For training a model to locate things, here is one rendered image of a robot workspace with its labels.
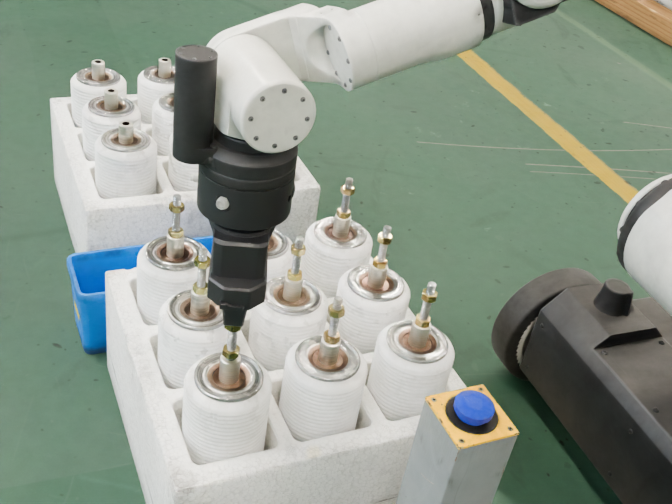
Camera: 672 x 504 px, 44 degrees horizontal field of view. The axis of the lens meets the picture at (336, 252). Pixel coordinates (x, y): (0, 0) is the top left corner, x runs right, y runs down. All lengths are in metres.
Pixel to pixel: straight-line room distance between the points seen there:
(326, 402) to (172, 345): 0.20
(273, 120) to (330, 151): 1.24
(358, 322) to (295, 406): 0.17
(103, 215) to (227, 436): 0.52
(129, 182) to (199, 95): 0.65
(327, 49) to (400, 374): 0.40
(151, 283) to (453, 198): 0.91
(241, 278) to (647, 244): 0.44
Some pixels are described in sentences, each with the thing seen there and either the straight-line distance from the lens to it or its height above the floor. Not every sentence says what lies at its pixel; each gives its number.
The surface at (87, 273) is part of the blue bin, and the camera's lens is 1.34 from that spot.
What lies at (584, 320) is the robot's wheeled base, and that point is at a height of 0.20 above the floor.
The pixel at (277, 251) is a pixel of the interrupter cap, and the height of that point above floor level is 0.25.
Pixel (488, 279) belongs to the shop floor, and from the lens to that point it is 1.60.
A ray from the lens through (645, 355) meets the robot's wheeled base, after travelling 1.22.
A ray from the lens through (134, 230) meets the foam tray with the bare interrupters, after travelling 1.35.
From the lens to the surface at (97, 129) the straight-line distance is 1.43.
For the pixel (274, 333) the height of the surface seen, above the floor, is 0.23.
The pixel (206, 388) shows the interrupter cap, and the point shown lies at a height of 0.25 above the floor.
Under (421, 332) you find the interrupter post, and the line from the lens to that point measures 0.98.
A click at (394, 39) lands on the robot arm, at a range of 0.73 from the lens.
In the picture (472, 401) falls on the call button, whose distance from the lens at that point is 0.84.
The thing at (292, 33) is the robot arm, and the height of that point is 0.63.
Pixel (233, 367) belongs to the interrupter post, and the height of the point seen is 0.28.
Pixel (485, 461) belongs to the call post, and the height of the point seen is 0.28.
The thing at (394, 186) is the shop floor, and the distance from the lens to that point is 1.82.
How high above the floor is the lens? 0.89
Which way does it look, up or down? 35 degrees down
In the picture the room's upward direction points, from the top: 10 degrees clockwise
